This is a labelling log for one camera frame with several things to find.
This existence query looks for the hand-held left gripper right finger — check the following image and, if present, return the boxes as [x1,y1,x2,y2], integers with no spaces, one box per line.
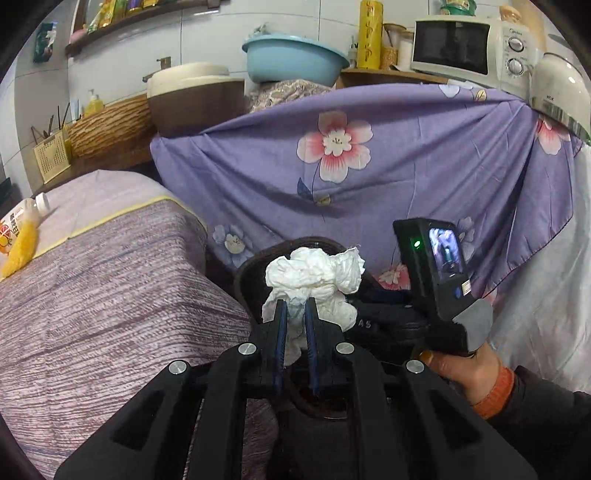
[305,298,539,480]

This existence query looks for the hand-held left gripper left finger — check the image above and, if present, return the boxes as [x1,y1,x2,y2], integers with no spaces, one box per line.
[54,299,290,480]

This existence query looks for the dark trash bin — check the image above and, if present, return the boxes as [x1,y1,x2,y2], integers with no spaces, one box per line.
[233,236,411,480]

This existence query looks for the white tissue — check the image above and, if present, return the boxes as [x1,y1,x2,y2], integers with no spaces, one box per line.
[262,246,365,365]

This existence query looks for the person's right forearm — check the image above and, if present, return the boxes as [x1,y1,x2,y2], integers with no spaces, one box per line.
[471,364,591,480]

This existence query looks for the person's right hand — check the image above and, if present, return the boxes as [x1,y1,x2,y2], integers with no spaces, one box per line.
[419,344,503,408]

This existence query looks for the white cloth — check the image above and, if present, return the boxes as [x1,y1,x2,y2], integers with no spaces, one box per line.
[480,138,591,393]

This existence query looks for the purple floral sheet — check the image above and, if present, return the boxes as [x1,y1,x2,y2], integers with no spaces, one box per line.
[150,83,587,305]

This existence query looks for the striped purple tablecloth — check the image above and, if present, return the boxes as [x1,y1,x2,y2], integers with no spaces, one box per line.
[0,170,278,480]

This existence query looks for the wooden shelf board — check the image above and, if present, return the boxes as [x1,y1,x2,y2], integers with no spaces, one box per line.
[339,68,450,89]

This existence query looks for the white and steel cooker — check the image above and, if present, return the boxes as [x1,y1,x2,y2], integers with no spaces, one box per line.
[527,52,591,145]

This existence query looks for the paisley cloth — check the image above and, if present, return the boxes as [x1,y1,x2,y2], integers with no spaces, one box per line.
[249,78,334,112]

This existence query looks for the dark wooden counter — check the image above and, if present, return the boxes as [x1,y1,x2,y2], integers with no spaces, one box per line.
[31,147,160,197]

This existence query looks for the brown and cream rice cooker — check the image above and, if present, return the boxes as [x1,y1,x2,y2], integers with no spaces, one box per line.
[147,64,245,137]

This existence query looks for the white microwave oven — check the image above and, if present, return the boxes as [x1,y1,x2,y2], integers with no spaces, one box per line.
[410,16,542,92]

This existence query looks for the glass storage jar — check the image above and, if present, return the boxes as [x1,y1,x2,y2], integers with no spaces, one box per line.
[382,23,413,71]

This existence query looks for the woven basket basin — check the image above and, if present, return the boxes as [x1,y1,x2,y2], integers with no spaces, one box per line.
[68,95,153,158]

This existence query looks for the yellow wrapped roll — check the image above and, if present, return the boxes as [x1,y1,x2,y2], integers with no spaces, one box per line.
[356,0,384,70]

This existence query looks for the light blue plastic basin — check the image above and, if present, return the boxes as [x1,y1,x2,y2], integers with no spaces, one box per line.
[242,32,350,86]

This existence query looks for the juice bottle with orange label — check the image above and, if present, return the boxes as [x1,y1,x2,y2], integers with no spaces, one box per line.
[0,193,51,257]

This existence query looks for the beige chopstick holder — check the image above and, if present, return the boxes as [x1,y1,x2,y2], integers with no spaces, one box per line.
[33,131,73,183]

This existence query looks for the green lidded container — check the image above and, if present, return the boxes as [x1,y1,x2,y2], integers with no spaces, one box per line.
[438,0,477,17]

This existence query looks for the bundle of dark chopsticks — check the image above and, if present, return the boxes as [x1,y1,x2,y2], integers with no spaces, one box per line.
[30,102,74,139]

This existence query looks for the wood framed mirror shelf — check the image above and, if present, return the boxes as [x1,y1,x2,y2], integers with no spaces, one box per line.
[65,0,225,57]

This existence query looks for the dark green wall packet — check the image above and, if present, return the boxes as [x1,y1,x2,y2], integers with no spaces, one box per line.
[33,23,58,64]

